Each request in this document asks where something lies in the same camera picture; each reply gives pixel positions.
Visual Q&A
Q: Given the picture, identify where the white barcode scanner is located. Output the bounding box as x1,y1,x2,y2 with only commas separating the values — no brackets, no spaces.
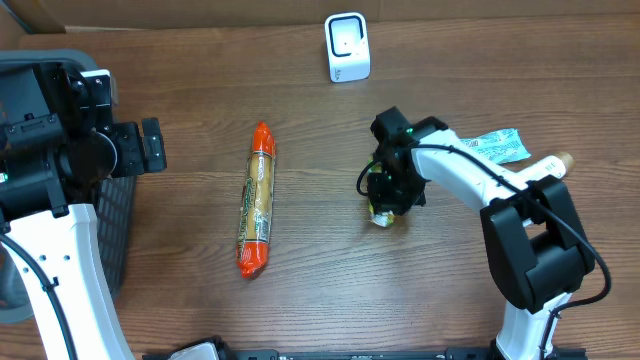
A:
324,12,371,83

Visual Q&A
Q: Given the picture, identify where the grey plastic basket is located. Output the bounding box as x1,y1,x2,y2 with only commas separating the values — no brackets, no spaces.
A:
1,49,136,324

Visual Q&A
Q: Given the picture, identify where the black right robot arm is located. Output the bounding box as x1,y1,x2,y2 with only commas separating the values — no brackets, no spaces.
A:
359,107,595,359

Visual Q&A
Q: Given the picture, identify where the orange biscuit roll pack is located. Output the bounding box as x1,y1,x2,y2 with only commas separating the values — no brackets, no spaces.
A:
236,122,276,278

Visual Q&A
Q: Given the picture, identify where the teal wet wipes pack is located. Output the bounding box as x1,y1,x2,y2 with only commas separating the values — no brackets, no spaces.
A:
462,128,531,164

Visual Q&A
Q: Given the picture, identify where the green snack packet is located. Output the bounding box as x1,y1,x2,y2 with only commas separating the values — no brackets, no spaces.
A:
367,163,396,228

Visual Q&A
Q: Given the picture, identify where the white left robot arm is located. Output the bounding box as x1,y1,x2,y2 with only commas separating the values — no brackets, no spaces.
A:
1,60,167,359

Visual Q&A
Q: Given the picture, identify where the white tube gold cap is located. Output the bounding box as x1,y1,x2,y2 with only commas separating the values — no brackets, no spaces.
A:
518,152,575,181

